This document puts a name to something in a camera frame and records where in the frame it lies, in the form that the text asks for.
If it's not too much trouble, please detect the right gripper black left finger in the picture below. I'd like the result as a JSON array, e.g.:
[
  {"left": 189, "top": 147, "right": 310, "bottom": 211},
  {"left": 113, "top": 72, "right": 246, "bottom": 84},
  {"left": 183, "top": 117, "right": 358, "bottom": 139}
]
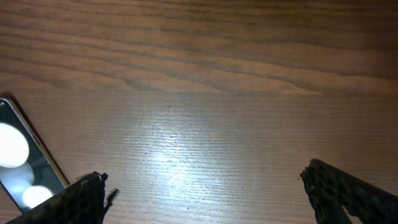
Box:
[{"left": 6, "top": 172, "right": 119, "bottom": 224}]

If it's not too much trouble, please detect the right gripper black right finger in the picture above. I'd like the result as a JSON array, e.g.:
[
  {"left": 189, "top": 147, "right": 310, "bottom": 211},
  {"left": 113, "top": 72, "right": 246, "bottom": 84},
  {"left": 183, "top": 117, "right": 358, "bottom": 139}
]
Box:
[{"left": 300, "top": 159, "right": 397, "bottom": 224}]

